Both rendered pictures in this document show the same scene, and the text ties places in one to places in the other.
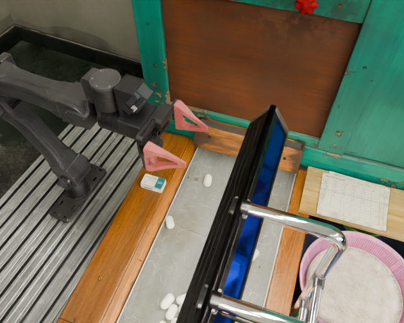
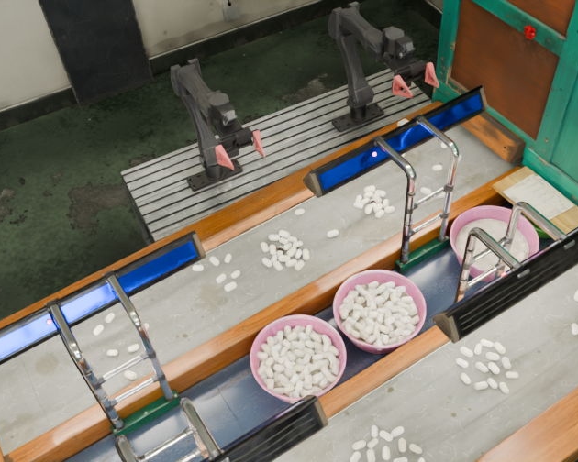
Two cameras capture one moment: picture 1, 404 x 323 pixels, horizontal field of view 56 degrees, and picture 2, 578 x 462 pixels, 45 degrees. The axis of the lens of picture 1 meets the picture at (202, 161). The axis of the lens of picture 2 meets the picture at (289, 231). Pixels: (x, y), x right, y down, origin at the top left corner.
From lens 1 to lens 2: 1.59 m
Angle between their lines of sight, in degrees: 27
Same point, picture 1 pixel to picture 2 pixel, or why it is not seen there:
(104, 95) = (389, 42)
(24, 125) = (345, 49)
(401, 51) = not seen: outside the picture
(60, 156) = (357, 81)
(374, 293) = not seen: hidden behind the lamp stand
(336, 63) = (549, 81)
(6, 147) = (325, 88)
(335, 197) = (525, 191)
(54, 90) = (370, 32)
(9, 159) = not seen: hidden behind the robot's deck
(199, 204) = (429, 155)
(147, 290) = (362, 181)
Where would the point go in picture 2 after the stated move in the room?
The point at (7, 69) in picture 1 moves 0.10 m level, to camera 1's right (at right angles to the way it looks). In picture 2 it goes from (352, 12) to (376, 21)
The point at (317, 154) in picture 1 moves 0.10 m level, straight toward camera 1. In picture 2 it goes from (533, 157) to (508, 168)
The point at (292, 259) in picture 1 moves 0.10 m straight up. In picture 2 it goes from (462, 206) to (467, 185)
